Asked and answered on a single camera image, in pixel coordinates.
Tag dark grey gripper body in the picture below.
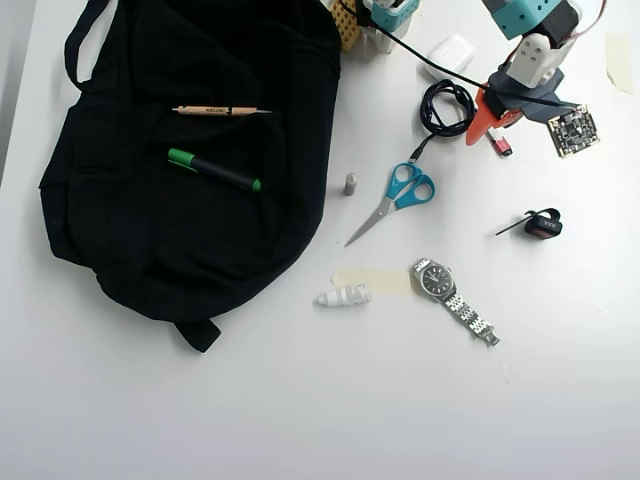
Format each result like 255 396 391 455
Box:
485 67 567 124

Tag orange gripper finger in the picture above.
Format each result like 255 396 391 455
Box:
465 88 524 147

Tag red black usb stick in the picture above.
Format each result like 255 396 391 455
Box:
487 128 515 159

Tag black fabric bag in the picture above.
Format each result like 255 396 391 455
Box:
38 0 344 354

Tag white earbuds case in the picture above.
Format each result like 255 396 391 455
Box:
417 32 476 81

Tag short beige tape piece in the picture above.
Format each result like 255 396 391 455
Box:
604 33 635 96

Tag silver steel wristwatch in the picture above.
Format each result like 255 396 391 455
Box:
411 257 502 348

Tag yellow perforated block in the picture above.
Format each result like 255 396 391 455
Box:
328 0 362 51

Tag long beige tape strip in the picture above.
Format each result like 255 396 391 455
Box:
332 267 416 296

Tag white ribbed plug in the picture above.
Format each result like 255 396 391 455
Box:
313 282 374 309

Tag black marker with green cap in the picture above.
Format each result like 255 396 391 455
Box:
167 147 262 193

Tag beige wooden pen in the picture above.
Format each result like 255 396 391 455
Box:
172 104 274 117

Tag black coiled usb cable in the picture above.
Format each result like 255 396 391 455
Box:
408 79 479 164

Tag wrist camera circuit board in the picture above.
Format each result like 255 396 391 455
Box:
547 102 601 160

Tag black red strap buckle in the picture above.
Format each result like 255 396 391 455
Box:
494 207 564 240

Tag blue handled scissors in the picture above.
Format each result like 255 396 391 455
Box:
343 162 436 249

